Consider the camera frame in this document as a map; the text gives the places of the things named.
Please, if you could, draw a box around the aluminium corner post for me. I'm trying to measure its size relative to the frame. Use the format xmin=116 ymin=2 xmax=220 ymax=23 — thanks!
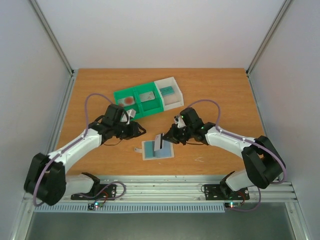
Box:
xmin=28 ymin=0 xmax=74 ymax=76
xmin=245 ymin=0 xmax=293 ymax=78

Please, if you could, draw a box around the white card magnetic stripe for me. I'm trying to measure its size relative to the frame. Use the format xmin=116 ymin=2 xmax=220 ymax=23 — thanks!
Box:
xmin=153 ymin=133 xmax=164 ymax=152

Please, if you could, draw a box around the right controller board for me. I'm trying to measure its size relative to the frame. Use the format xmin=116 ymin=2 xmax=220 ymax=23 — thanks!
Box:
xmin=224 ymin=201 xmax=242 ymax=209

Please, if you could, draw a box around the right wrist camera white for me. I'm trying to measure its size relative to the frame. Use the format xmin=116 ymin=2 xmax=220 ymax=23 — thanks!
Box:
xmin=174 ymin=114 xmax=186 ymax=129

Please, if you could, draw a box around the left aluminium corner post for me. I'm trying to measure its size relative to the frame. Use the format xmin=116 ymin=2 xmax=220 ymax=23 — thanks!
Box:
xmin=28 ymin=0 xmax=74 ymax=76

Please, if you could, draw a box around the card with red circle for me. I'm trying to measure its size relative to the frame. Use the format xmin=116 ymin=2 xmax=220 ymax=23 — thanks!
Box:
xmin=117 ymin=96 xmax=136 ymax=107

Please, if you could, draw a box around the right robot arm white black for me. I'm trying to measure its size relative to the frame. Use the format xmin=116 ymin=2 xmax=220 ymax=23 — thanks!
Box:
xmin=163 ymin=107 xmax=286 ymax=200

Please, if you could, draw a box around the aluminium rail frame front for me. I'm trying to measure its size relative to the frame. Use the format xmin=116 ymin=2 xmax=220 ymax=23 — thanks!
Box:
xmin=22 ymin=174 xmax=298 ymax=203

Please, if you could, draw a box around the controller board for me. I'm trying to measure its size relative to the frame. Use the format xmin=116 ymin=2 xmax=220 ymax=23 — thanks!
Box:
xmin=224 ymin=201 xmax=242 ymax=209
xmin=87 ymin=202 xmax=104 ymax=211

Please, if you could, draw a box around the grey card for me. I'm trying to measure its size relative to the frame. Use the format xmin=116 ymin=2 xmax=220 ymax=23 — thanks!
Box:
xmin=139 ymin=91 xmax=156 ymax=103

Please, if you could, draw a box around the left controller board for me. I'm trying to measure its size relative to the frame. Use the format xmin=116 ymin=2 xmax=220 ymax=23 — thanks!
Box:
xmin=87 ymin=202 xmax=104 ymax=211

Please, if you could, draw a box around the grey slotted cable duct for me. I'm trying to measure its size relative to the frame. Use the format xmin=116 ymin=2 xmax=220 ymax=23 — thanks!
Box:
xmin=34 ymin=202 xmax=225 ymax=214

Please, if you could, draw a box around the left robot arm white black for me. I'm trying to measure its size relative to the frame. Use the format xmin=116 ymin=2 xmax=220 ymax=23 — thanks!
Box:
xmin=23 ymin=104 xmax=147 ymax=207

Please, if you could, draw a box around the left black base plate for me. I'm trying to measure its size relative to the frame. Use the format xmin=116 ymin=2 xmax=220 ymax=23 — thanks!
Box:
xmin=70 ymin=184 xmax=117 ymax=201

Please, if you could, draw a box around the green bin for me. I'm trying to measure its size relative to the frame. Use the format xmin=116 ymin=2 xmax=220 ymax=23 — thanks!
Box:
xmin=133 ymin=82 xmax=164 ymax=119
xmin=113 ymin=87 xmax=144 ymax=120

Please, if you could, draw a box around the beige card holder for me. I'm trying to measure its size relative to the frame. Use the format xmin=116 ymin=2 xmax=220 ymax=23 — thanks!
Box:
xmin=134 ymin=141 xmax=175 ymax=161

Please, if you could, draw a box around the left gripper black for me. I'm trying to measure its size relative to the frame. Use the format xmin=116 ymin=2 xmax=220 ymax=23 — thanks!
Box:
xmin=113 ymin=121 xmax=147 ymax=140

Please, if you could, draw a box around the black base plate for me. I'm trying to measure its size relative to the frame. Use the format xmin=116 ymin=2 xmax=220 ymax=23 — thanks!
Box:
xmin=70 ymin=184 xmax=117 ymax=201
xmin=200 ymin=184 xmax=250 ymax=201

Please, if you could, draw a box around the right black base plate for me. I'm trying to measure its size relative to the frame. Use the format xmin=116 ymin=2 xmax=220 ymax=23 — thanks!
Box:
xmin=200 ymin=184 xmax=250 ymax=201

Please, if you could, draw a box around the right aluminium corner post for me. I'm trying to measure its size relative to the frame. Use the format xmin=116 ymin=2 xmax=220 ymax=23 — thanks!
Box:
xmin=245 ymin=0 xmax=293 ymax=78

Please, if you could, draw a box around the middle green bin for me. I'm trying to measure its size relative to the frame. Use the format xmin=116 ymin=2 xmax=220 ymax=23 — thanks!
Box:
xmin=133 ymin=82 xmax=164 ymax=119

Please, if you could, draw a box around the teal card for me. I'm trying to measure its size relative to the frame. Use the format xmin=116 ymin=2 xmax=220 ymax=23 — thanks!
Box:
xmin=144 ymin=141 xmax=156 ymax=160
xmin=159 ymin=86 xmax=175 ymax=97

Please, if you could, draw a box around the left green bin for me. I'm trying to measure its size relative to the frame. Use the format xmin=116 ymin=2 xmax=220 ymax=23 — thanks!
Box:
xmin=113 ymin=87 xmax=144 ymax=120

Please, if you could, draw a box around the white bin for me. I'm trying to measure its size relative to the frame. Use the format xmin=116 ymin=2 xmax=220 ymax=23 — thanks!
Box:
xmin=154 ymin=76 xmax=185 ymax=111

